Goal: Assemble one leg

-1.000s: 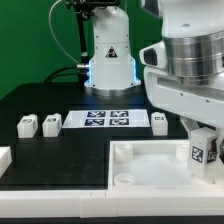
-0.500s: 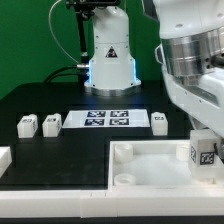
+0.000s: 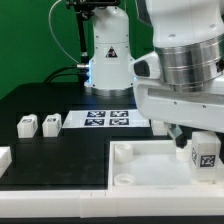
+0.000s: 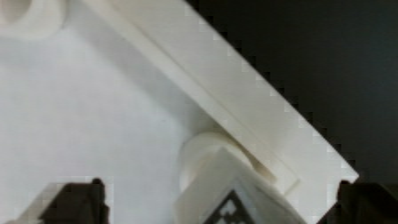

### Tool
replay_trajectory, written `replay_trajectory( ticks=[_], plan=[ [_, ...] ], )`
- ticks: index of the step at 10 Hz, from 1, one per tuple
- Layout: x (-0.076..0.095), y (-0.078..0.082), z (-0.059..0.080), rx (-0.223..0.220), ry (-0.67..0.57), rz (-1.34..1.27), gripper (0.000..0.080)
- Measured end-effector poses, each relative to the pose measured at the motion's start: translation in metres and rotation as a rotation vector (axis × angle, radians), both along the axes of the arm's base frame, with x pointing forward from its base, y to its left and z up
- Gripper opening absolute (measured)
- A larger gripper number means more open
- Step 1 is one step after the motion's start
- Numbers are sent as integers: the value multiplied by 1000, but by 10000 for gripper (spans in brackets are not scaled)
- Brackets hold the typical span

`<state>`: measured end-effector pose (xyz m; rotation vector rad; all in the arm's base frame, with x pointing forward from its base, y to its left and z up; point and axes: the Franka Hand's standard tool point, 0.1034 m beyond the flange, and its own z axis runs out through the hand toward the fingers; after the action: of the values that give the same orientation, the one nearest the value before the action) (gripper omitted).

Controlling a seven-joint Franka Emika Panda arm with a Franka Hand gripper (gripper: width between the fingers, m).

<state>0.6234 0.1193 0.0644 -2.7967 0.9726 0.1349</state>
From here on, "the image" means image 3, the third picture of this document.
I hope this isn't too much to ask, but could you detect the grey cable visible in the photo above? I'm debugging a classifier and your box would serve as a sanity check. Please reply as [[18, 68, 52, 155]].
[[48, 0, 81, 64]]

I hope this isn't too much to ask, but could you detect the black cable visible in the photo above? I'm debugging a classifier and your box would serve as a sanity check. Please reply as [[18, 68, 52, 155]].
[[44, 65, 88, 84]]

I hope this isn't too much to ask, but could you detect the white U-shaped fence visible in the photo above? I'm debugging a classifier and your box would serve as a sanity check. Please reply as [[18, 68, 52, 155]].
[[0, 142, 224, 219]]

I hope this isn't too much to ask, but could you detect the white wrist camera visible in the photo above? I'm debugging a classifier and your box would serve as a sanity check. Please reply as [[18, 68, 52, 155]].
[[130, 51, 161, 80]]

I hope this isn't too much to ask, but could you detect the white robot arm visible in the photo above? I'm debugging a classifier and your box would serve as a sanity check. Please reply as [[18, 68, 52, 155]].
[[86, 0, 224, 133]]

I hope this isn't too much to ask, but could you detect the black camera stand pole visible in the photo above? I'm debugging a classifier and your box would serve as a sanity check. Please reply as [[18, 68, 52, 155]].
[[66, 0, 95, 64]]

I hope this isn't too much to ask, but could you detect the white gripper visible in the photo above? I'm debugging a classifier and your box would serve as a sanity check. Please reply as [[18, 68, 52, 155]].
[[134, 76, 224, 149]]

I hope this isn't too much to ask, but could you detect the white sheet with tags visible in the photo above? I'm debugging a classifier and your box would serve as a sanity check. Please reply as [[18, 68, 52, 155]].
[[63, 109, 150, 129]]

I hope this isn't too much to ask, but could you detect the white square tabletop part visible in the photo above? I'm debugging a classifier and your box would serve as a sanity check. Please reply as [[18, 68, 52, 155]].
[[108, 140, 224, 192]]

